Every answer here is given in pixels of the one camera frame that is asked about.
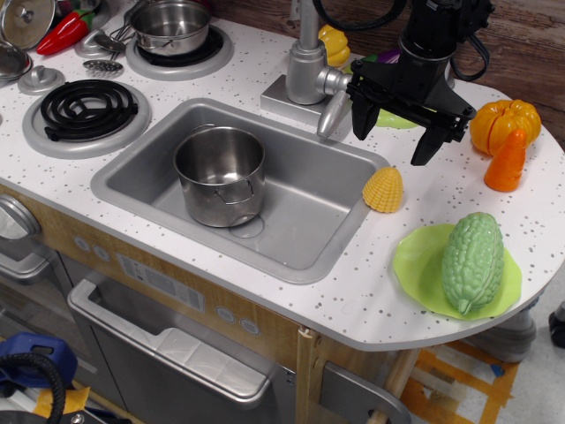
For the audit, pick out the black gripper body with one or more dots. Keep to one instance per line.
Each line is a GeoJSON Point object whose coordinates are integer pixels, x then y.
{"type": "Point", "coordinates": [413, 89]}

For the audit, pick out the red toy chili pepper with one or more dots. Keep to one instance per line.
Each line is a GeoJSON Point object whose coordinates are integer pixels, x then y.
{"type": "Point", "coordinates": [70, 30]}

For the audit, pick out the yellow toy corn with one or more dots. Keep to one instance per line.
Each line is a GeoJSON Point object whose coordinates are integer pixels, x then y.
{"type": "Point", "coordinates": [383, 191]}

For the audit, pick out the metal slotted spoon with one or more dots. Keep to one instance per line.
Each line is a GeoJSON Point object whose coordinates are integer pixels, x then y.
{"type": "Point", "coordinates": [102, 65]}

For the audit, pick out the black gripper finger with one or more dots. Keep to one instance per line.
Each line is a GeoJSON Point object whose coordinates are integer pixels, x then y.
{"type": "Point", "coordinates": [365, 114]}
{"type": "Point", "coordinates": [430, 143]}

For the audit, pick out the rear stove burner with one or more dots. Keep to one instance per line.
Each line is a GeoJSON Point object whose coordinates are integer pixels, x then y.
{"type": "Point", "coordinates": [211, 56]}

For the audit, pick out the silver toy faucet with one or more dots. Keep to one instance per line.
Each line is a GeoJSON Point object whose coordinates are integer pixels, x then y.
{"type": "Point", "coordinates": [311, 91]}

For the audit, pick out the steel pot in sink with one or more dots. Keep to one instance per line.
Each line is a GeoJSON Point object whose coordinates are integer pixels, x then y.
{"type": "Point", "coordinates": [221, 171]}

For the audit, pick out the yellow toy bell pepper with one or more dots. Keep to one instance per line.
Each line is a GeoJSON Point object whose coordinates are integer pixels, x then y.
{"type": "Point", "coordinates": [336, 45]}

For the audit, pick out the metal ladle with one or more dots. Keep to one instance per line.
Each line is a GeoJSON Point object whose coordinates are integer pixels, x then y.
{"type": "Point", "coordinates": [115, 41]}

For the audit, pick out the orange toy carrot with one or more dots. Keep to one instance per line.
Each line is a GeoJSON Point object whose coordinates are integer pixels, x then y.
{"type": "Point", "coordinates": [506, 168]}

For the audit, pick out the grey rear stove knob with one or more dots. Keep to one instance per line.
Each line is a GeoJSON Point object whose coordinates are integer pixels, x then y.
{"type": "Point", "coordinates": [88, 48]}

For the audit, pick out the steel pot on stove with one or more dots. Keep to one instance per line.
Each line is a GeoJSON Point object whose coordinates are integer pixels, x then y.
{"type": "Point", "coordinates": [170, 28]}

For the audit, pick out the steel pot lid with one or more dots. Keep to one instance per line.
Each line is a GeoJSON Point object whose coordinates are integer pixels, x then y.
{"type": "Point", "coordinates": [25, 22]}

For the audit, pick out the grey oven door handle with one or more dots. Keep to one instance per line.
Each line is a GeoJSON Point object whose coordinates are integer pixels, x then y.
{"type": "Point", "coordinates": [24, 260]}

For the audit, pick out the blue clamp with hose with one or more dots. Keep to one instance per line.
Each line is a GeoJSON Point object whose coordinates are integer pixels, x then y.
{"type": "Point", "coordinates": [39, 362]}

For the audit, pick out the green bitter gourd toy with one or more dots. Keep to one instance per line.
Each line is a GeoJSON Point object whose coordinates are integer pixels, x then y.
{"type": "Point", "coordinates": [472, 263]}

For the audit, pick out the purple toy eggplant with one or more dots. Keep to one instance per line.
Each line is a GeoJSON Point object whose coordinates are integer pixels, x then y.
{"type": "Point", "coordinates": [389, 57]}

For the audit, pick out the grey stove knob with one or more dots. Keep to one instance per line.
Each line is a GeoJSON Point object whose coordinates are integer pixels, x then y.
{"type": "Point", "coordinates": [88, 48]}
{"type": "Point", "coordinates": [40, 80]}

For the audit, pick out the grey table leg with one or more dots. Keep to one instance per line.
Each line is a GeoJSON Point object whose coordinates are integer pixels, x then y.
{"type": "Point", "coordinates": [510, 341]}

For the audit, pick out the black front stove burner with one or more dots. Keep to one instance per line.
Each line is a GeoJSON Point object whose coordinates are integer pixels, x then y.
{"type": "Point", "coordinates": [85, 119]}

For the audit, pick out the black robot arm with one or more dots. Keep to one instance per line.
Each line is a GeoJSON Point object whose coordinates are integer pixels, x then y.
{"type": "Point", "coordinates": [435, 28]}

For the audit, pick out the orange toy pumpkin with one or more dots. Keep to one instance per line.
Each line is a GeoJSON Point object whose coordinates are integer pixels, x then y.
{"type": "Point", "coordinates": [495, 121]}

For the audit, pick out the grey toy sink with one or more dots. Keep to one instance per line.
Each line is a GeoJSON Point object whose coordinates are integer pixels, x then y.
{"type": "Point", "coordinates": [267, 194]}

